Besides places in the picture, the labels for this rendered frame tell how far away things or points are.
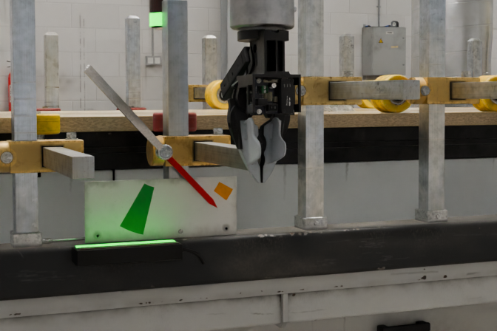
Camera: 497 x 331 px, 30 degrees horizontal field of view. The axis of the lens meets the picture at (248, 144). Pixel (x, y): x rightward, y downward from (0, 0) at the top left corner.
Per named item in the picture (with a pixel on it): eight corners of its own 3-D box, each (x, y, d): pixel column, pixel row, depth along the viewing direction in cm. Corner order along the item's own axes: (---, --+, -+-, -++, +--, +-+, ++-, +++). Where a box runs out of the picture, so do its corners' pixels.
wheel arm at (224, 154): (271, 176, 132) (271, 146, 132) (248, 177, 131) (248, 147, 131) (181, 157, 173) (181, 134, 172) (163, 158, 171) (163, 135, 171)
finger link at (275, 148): (273, 184, 127) (272, 117, 127) (257, 182, 132) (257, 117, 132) (294, 183, 128) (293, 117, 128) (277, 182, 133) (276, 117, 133)
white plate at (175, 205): (237, 234, 158) (237, 176, 157) (85, 244, 149) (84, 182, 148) (236, 234, 159) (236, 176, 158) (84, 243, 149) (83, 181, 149)
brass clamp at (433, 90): (481, 103, 174) (482, 77, 174) (419, 104, 169) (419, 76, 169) (463, 103, 180) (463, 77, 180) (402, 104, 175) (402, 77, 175)
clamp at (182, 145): (231, 165, 157) (231, 134, 157) (154, 167, 152) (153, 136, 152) (220, 162, 162) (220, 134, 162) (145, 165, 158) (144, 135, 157)
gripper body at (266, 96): (251, 117, 124) (249, 27, 123) (229, 118, 132) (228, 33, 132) (303, 117, 126) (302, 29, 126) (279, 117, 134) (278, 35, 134)
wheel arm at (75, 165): (96, 185, 124) (95, 152, 123) (70, 185, 122) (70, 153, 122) (45, 163, 164) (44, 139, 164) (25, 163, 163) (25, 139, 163)
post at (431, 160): (444, 236, 174) (446, -21, 172) (427, 238, 173) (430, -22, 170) (433, 234, 177) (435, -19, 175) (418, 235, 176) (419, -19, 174)
